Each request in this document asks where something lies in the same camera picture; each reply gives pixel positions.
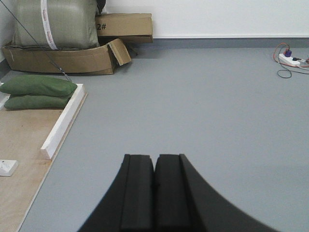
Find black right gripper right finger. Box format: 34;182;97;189
154;154;274;232

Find open flat cardboard box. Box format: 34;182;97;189
2;39;131;74

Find thin black tether cable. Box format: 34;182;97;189
1;3;73;83

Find grey-green woven sack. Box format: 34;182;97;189
12;0;98;50

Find white power strip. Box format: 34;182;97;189
278;53;300;67

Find lower green sandbag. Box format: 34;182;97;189
4;95;71;110

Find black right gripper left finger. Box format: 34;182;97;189
79;154;154;232

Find tangled floor cables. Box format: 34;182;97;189
273;43;309;79

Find white wooden brace frame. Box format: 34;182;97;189
0;92;19;177

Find plywood floor platform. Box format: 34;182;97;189
0;93;88;232

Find closed cardboard box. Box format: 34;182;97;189
96;13;153;44

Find white wooden edge rail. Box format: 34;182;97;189
41;84;87;160

